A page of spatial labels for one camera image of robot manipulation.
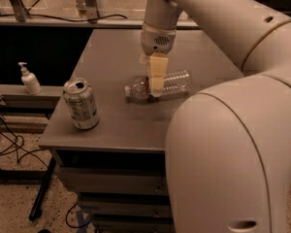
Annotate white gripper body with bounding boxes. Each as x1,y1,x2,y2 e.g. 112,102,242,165
141,22,177,55

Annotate clear plastic water bottle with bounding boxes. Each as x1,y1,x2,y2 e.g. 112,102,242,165
124,70,192,101

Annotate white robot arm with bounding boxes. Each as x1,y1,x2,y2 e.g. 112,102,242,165
165,0,291,233

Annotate white pump dispenser bottle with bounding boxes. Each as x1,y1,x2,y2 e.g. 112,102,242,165
18,62,42,94

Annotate silver soda can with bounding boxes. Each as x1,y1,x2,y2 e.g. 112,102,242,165
63,78,99,130

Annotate grey drawer cabinet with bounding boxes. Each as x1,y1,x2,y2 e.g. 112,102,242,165
38,28,245,233

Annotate black metal table leg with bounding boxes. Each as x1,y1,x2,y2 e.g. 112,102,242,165
29,158,56,221

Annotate grey metal frame rail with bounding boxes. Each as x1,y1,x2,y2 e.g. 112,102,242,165
0,15,200,31

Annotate black cable on ledge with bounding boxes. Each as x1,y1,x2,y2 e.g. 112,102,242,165
0,13,129,23

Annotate black floor cables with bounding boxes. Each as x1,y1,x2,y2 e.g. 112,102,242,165
0,94,52,170

